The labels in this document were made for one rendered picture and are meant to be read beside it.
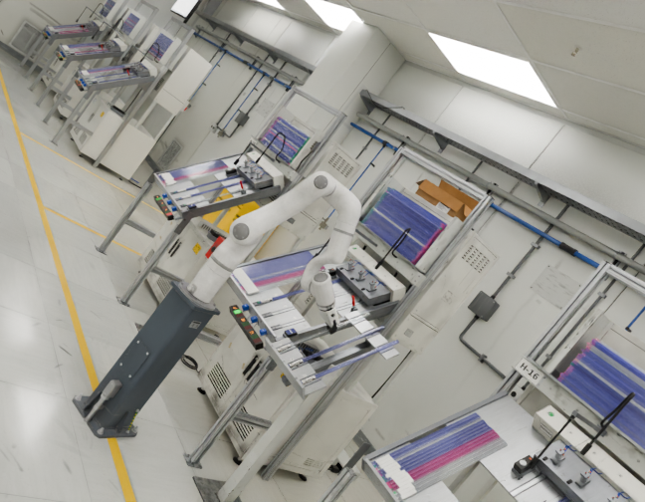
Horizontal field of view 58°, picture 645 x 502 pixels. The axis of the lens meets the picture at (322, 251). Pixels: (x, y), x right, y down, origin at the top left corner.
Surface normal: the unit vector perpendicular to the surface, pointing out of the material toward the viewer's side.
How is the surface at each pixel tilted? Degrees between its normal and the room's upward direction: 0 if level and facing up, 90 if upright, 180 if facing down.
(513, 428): 44
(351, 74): 90
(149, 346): 90
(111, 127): 90
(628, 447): 90
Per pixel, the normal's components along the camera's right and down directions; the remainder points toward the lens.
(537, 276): -0.62, -0.41
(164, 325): -0.43, -0.24
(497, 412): 0.00, -0.85
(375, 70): 0.48, 0.46
